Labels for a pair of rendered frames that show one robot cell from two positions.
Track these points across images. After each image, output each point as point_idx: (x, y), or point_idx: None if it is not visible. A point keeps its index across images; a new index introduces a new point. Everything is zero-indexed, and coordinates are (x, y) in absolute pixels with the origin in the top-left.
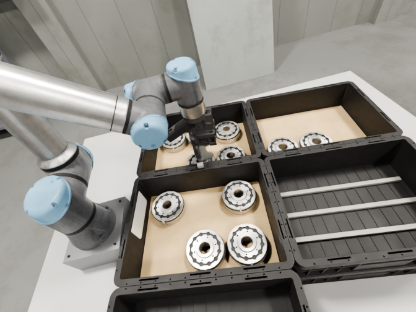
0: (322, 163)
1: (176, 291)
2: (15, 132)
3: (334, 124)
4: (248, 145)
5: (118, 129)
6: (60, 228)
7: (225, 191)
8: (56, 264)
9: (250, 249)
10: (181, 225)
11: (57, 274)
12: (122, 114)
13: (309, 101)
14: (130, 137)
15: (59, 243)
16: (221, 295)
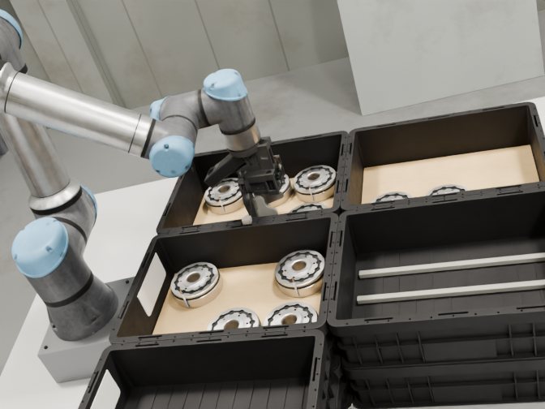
0: (437, 229)
1: (181, 353)
2: (21, 155)
3: (501, 176)
4: None
5: (137, 150)
6: (48, 290)
7: (282, 264)
8: (20, 374)
9: None
10: (210, 307)
11: (20, 387)
12: (143, 134)
13: (465, 135)
14: (160, 197)
15: (25, 349)
16: (242, 383)
